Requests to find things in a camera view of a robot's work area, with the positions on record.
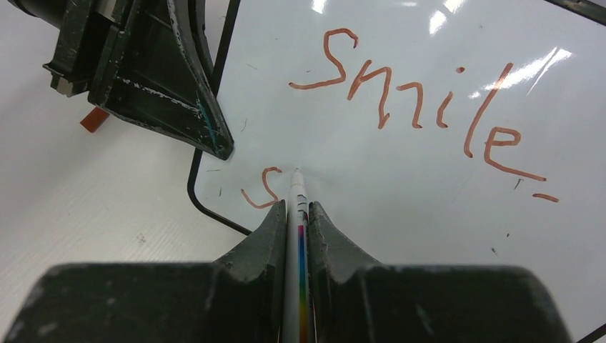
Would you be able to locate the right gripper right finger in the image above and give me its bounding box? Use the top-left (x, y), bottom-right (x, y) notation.
top-left (308, 202), bottom-right (571, 342)

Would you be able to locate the whiteboard with black frame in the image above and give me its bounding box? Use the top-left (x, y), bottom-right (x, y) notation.
top-left (191, 1), bottom-right (605, 339)

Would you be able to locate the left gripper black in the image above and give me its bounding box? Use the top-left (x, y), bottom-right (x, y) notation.
top-left (10, 0), bottom-right (234, 160)

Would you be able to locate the brown marker cap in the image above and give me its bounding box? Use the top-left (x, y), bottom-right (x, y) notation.
top-left (80, 107), bottom-right (110, 133)

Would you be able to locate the marker pen white barrel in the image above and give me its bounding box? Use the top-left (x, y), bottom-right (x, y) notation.
top-left (281, 169), bottom-right (316, 342)

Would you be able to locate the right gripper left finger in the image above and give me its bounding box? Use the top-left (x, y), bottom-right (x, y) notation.
top-left (4, 201), bottom-right (287, 342)

